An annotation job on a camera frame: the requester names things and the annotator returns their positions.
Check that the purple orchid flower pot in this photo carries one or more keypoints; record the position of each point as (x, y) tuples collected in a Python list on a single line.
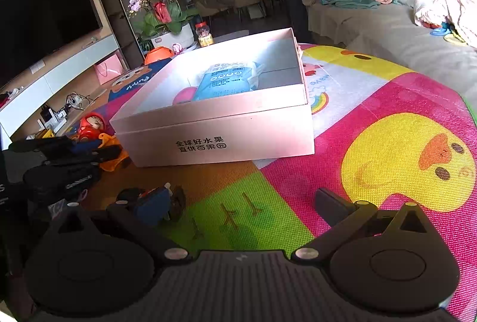
[(161, 23)]

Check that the white tv cabinet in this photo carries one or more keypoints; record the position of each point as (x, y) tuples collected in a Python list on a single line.
[(15, 112)]

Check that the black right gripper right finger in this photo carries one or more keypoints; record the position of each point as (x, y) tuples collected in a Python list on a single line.
[(346, 220)]

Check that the small toy car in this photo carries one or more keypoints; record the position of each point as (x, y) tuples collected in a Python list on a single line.
[(155, 206)]

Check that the colourful cartoon play mat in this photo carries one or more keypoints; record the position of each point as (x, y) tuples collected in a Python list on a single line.
[(383, 133)]

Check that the pink white blanket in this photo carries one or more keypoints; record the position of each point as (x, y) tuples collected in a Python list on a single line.
[(460, 13)]

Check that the pink round toy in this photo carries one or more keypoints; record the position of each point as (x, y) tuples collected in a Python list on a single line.
[(185, 95)]

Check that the orange round pumpkin bucket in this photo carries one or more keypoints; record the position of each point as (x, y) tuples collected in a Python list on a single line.
[(158, 54)]

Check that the blue wet wipes pack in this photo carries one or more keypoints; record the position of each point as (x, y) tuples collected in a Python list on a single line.
[(226, 79)]

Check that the orange plastic pig bowl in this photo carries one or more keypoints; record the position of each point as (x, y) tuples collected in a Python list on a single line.
[(112, 152)]

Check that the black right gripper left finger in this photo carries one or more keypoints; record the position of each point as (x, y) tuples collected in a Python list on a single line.
[(162, 249)]

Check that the pink gift bag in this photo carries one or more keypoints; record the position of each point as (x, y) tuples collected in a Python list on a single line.
[(108, 69)]

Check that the red lid snack jar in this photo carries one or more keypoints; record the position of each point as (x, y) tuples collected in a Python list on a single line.
[(205, 37)]

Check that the pink cardboard box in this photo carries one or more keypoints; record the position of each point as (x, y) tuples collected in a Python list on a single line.
[(273, 121)]

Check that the red doll toy figure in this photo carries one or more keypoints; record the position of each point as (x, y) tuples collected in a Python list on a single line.
[(91, 127)]

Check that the black television screen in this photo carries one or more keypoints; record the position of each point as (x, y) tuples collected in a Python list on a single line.
[(33, 29)]

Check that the grey covered sofa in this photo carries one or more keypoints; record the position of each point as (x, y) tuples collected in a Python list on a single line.
[(390, 32)]

